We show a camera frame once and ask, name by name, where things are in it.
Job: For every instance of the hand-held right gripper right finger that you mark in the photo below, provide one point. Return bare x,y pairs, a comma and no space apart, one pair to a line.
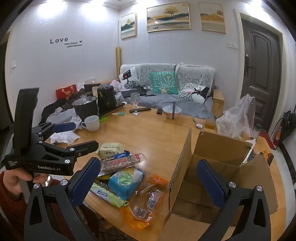
212,183

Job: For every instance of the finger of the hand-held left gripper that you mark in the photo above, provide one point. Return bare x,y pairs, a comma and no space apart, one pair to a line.
66,127
85,147

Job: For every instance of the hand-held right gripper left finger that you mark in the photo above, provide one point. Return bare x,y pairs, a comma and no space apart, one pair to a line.
85,180

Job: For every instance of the yellow snack packet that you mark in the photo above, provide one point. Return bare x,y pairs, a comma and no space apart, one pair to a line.
103,178

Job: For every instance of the cream biscuit packet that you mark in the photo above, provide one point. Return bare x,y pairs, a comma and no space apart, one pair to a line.
108,150

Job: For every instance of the green candy roll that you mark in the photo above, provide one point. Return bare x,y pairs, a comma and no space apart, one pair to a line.
106,194

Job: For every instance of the blue snack packet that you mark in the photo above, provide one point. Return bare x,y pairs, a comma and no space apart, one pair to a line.
115,186

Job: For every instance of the brown cardboard box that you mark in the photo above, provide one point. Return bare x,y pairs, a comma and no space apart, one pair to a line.
222,148

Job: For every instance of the blue brown chocolate bar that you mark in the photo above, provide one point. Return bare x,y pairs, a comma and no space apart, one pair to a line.
122,154

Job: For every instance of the orange clear cracker bag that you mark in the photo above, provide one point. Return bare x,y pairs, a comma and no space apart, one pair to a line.
143,204

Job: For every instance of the person's left forearm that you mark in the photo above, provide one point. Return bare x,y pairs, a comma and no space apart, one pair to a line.
11,208

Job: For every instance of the person's left hand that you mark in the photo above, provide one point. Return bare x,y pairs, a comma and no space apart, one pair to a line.
16,183

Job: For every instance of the white crumpled tissue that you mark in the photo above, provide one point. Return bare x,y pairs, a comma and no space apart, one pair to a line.
63,138

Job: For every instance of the white plastic bag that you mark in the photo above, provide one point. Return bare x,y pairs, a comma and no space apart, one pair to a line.
75,120

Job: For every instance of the dark clothes pile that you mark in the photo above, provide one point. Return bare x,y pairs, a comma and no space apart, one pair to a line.
53,109

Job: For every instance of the white cup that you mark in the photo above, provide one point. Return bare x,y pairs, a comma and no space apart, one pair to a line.
92,124

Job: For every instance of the green plastic piece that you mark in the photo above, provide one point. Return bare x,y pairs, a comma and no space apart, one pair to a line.
104,118

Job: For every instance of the red gift bag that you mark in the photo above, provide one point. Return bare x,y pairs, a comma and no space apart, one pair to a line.
62,92

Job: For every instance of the dark round container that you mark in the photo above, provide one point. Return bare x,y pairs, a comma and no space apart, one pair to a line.
91,89

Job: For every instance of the black kettle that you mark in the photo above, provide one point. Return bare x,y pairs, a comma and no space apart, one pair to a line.
106,99

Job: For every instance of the black tea tray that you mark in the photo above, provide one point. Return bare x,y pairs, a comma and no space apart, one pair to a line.
118,107

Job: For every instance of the small tan box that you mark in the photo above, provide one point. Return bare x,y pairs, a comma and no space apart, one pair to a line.
210,125

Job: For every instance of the silver wristwatch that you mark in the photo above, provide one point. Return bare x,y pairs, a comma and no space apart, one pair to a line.
199,125

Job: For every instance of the small orange wrapper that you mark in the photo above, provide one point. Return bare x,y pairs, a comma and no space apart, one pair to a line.
264,154

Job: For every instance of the dark brown case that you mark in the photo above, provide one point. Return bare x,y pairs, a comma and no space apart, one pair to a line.
270,160

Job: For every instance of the pink plastic bag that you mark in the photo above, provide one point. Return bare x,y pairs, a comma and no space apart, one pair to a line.
115,85

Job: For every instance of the long black remote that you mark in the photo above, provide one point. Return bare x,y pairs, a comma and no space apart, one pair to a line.
143,109

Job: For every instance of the wine glass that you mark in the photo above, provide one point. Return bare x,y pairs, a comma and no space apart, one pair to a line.
135,98

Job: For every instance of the brown bottle green cap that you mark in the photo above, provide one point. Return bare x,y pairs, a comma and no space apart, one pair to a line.
258,129

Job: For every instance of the red door mat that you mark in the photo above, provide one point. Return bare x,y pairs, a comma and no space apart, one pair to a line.
269,141

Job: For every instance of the black laptop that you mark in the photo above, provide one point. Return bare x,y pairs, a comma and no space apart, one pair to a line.
133,93

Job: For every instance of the clear plastic bag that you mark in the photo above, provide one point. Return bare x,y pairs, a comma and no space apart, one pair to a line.
240,115

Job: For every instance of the grey covered sofa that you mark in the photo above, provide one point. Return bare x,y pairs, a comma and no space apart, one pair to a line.
148,102

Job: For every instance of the red fire extinguisher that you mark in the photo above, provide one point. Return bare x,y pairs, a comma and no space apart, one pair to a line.
277,136

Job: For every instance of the white tree print pillow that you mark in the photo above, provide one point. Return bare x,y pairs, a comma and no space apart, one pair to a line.
129,78

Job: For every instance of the wooden side cabinet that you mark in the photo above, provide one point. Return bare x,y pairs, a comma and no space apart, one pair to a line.
218,102

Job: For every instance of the small black box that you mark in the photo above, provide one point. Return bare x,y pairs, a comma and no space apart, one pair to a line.
159,111

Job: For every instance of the black chopstick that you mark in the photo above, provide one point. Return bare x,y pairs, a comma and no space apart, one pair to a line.
173,110

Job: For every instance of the light wooden pole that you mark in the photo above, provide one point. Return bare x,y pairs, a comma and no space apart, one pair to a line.
118,62

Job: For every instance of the white patterned bowl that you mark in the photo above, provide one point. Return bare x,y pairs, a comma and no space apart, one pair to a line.
167,112

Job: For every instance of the white black deer pillow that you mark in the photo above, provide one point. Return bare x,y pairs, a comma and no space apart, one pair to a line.
192,93

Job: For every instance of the black umbrella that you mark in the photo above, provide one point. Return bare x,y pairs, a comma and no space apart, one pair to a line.
289,125

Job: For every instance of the teal coral print pillow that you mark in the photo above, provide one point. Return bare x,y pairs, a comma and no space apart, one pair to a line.
161,83

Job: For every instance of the small mountain painting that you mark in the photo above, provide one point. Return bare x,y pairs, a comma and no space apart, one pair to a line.
128,25

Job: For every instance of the dark brown door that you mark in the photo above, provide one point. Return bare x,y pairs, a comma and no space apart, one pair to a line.
261,69

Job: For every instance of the wide golden tree painting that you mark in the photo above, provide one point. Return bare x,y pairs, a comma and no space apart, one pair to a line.
168,17

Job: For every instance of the tall golden tree painting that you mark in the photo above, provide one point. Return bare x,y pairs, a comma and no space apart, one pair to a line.
212,18

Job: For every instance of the white single wall switch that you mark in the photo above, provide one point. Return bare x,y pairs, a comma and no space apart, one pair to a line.
14,64

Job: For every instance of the black wall lettering decal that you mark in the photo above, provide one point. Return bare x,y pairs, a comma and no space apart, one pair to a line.
51,41

